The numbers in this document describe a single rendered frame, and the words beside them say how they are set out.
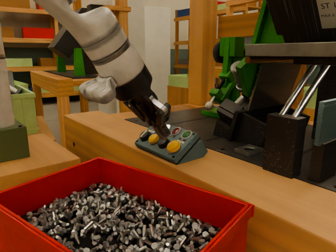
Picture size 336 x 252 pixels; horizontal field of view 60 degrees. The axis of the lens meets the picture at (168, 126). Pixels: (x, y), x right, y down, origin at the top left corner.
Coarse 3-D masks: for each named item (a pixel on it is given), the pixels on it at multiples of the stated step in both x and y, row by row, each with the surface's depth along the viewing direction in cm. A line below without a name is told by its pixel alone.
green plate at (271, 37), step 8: (264, 0) 62; (264, 8) 62; (264, 16) 63; (256, 24) 64; (264, 24) 64; (272, 24) 62; (256, 32) 64; (264, 32) 64; (272, 32) 62; (256, 40) 65; (264, 40) 64; (272, 40) 63; (280, 40) 61; (256, 64) 69
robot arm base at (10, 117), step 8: (0, 64) 72; (0, 72) 72; (0, 80) 72; (8, 80) 75; (0, 88) 72; (8, 88) 75; (0, 96) 72; (8, 96) 75; (0, 104) 73; (8, 104) 75; (0, 112) 73; (8, 112) 75; (0, 120) 73; (8, 120) 75; (0, 128) 73
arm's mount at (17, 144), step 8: (16, 120) 82; (8, 128) 73; (16, 128) 74; (24, 128) 75; (0, 136) 72; (8, 136) 73; (16, 136) 74; (24, 136) 75; (0, 144) 72; (8, 144) 73; (16, 144) 74; (24, 144) 76; (0, 152) 72; (8, 152) 74; (16, 152) 75; (24, 152) 76; (0, 160) 73; (8, 160) 74
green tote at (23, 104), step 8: (16, 88) 149; (24, 88) 133; (16, 96) 115; (24, 96) 116; (32, 96) 118; (16, 104) 116; (24, 104) 117; (32, 104) 119; (16, 112) 116; (24, 112) 118; (32, 112) 120; (24, 120) 118; (32, 120) 120; (32, 128) 120
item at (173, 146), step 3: (171, 141) 60; (174, 141) 59; (177, 141) 59; (168, 144) 60; (171, 144) 59; (174, 144) 59; (177, 144) 59; (168, 147) 59; (171, 147) 58; (174, 147) 58; (177, 147) 58; (168, 150) 59; (171, 150) 58; (174, 150) 58
